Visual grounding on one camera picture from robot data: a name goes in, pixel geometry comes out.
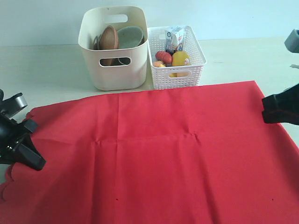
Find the stainless steel cup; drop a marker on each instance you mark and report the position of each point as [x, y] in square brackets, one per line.
[124, 60]

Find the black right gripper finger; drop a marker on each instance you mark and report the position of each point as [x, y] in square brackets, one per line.
[276, 102]
[277, 116]

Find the yellow cheese wedge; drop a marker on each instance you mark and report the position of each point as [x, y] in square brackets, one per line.
[171, 75]

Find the white ceramic bowl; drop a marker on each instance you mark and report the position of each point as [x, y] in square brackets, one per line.
[130, 37]

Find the red tablecloth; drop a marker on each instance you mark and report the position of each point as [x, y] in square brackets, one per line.
[199, 155]

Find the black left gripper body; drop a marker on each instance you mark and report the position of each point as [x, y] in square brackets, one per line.
[11, 136]

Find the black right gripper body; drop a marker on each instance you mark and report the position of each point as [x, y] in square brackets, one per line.
[290, 104]

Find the red sausage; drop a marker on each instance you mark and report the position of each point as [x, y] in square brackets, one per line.
[164, 56]

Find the large cream plastic bin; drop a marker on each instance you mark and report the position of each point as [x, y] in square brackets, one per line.
[115, 77]

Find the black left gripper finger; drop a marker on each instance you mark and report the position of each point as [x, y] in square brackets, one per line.
[26, 153]
[29, 126]

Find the silver table knife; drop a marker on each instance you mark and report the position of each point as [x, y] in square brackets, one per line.
[99, 43]

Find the small milk carton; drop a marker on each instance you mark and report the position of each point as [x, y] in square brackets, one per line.
[174, 39]

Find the dark wooden spoon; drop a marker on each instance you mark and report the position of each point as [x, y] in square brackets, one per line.
[96, 43]

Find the yellow lemon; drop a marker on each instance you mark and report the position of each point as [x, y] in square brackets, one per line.
[180, 58]

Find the brown wooden plate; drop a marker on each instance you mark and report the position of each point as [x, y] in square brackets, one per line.
[109, 41]

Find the white woven plastic basket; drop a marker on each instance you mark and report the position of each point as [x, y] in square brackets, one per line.
[188, 75]

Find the fried chicken nugget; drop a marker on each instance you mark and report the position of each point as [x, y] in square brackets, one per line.
[158, 64]

